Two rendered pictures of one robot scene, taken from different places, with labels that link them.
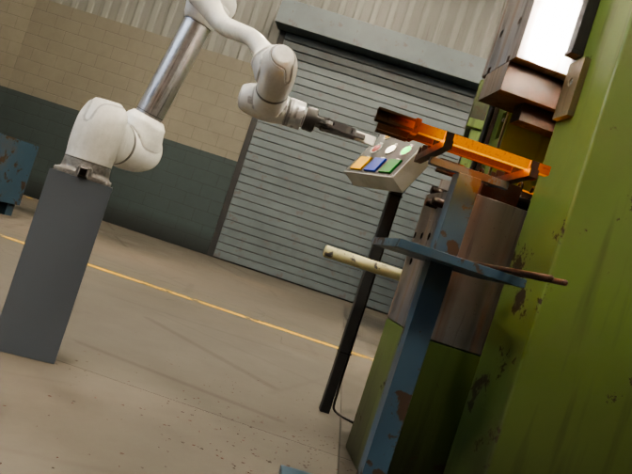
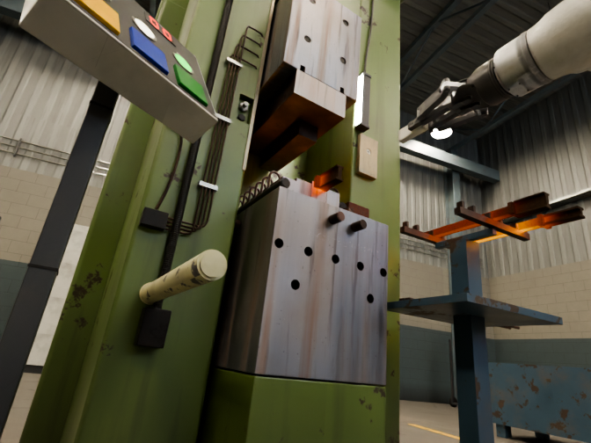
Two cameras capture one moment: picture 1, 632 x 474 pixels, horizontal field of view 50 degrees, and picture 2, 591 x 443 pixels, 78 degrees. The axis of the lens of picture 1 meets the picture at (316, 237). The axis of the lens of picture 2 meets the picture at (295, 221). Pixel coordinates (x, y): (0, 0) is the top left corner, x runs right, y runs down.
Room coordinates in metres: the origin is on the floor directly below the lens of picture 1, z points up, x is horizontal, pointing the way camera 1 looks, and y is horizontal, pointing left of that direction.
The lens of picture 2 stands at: (2.60, 0.47, 0.50)
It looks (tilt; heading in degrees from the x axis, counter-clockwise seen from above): 21 degrees up; 247
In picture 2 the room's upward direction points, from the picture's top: 6 degrees clockwise
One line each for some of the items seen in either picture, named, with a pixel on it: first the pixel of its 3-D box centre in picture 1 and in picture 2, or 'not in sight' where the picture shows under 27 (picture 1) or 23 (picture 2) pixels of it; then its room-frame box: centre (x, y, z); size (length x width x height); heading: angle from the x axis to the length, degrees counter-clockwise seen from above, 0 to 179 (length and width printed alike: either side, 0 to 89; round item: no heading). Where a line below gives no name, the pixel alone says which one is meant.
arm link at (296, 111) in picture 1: (295, 114); (521, 66); (2.11, 0.18, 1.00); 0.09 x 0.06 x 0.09; 7
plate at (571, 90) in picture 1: (571, 89); (367, 156); (1.90, -0.56, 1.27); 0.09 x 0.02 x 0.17; 7
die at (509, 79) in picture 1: (550, 102); (288, 124); (2.23, -0.60, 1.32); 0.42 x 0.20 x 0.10; 97
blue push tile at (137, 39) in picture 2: (375, 165); (148, 52); (2.68, -0.14, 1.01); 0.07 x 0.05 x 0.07; 32
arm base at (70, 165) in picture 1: (85, 169); not in sight; (2.23, 0.79, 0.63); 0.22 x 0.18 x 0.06; 17
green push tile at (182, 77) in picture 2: (390, 166); (189, 86); (2.60, -0.19, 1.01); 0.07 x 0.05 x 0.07; 32
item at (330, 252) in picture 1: (379, 268); (174, 282); (2.53, -0.26, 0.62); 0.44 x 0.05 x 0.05; 97
